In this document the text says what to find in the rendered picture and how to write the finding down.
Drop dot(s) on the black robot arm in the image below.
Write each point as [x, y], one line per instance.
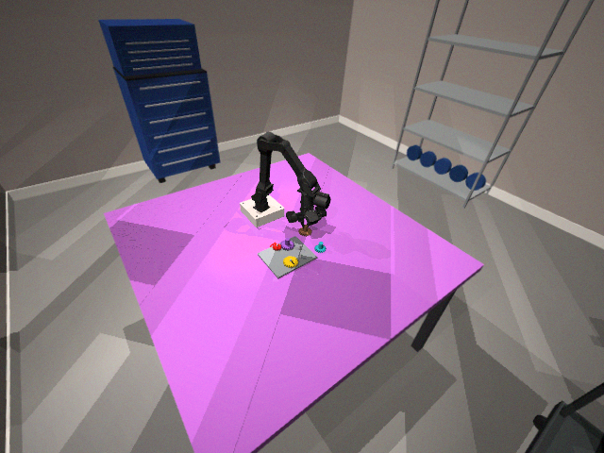
[269, 142]

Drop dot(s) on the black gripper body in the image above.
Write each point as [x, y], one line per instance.
[292, 216]

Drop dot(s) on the orange gear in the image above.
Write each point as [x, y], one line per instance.
[304, 231]

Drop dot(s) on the purple gear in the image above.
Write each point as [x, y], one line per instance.
[287, 244]

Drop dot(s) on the yellow gear with black stripe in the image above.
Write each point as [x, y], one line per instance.
[289, 263]

